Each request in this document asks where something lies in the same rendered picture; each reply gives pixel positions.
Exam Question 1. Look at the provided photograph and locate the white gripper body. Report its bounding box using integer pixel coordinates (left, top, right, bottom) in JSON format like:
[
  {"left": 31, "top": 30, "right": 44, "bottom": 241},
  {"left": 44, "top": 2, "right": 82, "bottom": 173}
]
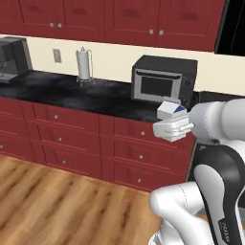
[{"left": 152, "top": 115, "right": 196, "bottom": 144}]

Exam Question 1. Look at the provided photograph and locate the white blue milk carton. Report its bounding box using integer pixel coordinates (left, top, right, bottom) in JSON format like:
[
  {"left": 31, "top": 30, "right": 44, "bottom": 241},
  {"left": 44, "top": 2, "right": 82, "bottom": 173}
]
[{"left": 156, "top": 100, "right": 188, "bottom": 123}]

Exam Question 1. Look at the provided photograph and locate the dark grey coffee machine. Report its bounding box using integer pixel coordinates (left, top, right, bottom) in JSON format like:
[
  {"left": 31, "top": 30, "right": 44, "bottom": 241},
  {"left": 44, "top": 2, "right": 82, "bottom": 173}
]
[{"left": 0, "top": 35, "right": 33, "bottom": 85}]

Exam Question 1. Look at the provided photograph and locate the red drawer front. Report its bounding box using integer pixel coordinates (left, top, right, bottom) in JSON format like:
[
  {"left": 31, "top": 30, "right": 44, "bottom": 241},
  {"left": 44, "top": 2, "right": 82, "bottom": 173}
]
[
  {"left": 36, "top": 124, "right": 101, "bottom": 155},
  {"left": 41, "top": 145, "right": 103, "bottom": 180},
  {"left": 99, "top": 137, "right": 193, "bottom": 175},
  {"left": 0, "top": 117, "right": 34, "bottom": 143},
  {"left": 100, "top": 159, "right": 190, "bottom": 193},
  {"left": 0, "top": 96, "right": 28, "bottom": 126},
  {"left": 31, "top": 101, "right": 100, "bottom": 134},
  {"left": 0, "top": 135, "right": 43, "bottom": 163},
  {"left": 98, "top": 114, "right": 196, "bottom": 149}
]

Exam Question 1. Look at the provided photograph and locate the black toaster oven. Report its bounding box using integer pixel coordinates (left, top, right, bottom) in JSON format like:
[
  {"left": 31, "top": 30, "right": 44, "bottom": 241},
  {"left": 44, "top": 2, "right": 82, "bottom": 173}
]
[{"left": 131, "top": 55, "right": 199, "bottom": 108}]

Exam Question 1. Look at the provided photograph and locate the paper towel holder with roll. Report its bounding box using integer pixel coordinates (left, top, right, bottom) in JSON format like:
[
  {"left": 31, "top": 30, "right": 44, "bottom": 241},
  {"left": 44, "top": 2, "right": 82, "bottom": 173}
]
[{"left": 75, "top": 46, "right": 97, "bottom": 88}]

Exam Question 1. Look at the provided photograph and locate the red upper cupboard door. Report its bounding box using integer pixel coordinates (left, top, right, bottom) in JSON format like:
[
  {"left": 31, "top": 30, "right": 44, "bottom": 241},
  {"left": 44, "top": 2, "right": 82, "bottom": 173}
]
[
  {"left": 103, "top": 0, "right": 159, "bottom": 48},
  {"left": 55, "top": 0, "right": 107, "bottom": 42},
  {"left": 155, "top": 0, "right": 228, "bottom": 53},
  {"left": 0, "top": 0, "right": 19, "bottom": 35},
  {"left": 15, "top": 0, "right": 57, "bottom": 38}
]

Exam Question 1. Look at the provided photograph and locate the grey wall outlet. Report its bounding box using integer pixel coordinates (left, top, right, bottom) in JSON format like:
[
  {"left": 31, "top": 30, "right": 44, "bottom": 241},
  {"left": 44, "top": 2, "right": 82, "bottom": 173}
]
[{"left": 52, "top": 48, "right": 63, "bottom": 64}]

